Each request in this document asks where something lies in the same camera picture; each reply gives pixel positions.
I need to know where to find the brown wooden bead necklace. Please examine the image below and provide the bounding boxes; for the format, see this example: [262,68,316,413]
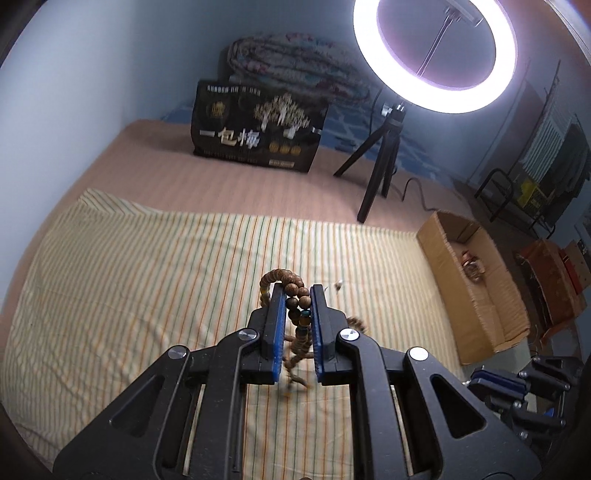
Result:
[257,268,369,401]

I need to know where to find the cardboard box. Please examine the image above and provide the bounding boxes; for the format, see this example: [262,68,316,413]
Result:
[417,211,530,366]

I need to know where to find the orange covered stool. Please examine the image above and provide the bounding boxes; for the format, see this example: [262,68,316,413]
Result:
[517,239,590,344]

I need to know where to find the red brown bangle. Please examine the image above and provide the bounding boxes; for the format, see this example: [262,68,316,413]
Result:
[461,250,485,283]

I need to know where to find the striped yellow cloth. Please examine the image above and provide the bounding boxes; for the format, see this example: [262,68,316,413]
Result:
[1,189,462,466]

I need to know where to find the black clothes rack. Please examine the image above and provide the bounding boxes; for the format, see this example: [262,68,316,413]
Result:
[474,66,590,238]

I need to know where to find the yellow box on rack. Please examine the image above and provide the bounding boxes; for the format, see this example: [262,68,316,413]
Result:
[517,179,547,216]

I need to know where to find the dark hanging clothes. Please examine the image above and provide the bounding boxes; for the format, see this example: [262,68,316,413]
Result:
[551,123,590,202]

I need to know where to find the black tripod stand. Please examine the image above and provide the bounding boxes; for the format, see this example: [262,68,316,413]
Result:
[334,101,407,224]

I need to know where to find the black snack bag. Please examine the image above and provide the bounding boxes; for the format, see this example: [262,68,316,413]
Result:
[190,80,329,173]

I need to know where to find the white striped hanging towel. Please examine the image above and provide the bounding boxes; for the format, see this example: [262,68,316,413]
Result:
[521,109,572,183]

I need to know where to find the tan bed sheet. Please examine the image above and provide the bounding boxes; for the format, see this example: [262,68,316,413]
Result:
[0,118,472,324]

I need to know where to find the folded floral quilt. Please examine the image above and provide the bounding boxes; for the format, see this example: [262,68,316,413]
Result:
[226,32,377,105]

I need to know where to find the black power cable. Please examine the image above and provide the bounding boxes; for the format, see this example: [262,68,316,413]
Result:
[392,176,440,209]

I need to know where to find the white ring light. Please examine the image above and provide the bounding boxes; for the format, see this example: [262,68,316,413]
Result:
[353,1,518,114]

